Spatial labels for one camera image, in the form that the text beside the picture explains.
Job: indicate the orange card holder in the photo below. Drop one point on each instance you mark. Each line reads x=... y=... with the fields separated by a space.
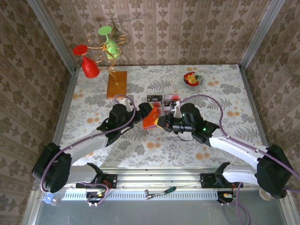
x=150 y=122

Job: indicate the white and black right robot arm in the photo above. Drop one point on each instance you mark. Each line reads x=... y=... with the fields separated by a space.
x=234 y=147

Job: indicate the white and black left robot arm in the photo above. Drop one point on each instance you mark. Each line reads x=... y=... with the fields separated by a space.
x=89 y=143

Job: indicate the red circle card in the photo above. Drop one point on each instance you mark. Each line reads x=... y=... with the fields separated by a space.
x=173 y=97
x=158 y=106

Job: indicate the clear acrylic card stand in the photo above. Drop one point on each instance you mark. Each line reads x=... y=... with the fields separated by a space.
x=163 y=103

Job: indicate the black VIP card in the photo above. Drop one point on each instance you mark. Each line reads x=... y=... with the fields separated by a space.
x=154 y=98
x=169 y=104

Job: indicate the yellow candy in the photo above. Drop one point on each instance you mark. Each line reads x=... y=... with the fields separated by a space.
x=192 y=79

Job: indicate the glass candy bowl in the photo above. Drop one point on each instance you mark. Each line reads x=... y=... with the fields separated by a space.
x=201 y=79

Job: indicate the red candy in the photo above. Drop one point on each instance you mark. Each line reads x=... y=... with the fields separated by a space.
x=186 y=76

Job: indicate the red plastic wine glass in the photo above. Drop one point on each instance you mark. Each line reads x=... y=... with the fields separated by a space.
x=90 y=66

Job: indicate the green plastic wine glass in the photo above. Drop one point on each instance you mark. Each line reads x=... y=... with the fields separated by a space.
x=112 y=48

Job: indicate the glass jar dark lid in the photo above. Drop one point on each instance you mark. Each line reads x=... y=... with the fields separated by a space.
x=263 y=194

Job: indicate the blue plug connector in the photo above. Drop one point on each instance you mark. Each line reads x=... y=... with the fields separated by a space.
x=48 y=199

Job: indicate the aluminium table edge rail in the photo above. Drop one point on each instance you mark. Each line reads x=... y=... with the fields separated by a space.
x=69 y=93
x=253 y=105

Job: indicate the aluminium mounting rail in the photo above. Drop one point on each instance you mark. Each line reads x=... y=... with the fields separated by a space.
x=159 y=178

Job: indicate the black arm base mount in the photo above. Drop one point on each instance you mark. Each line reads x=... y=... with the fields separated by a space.
x=206 y=180
x=112 y=180

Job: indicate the aluminium frame post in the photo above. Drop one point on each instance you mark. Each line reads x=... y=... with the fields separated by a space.
x=54 y=37
x=260 y=35

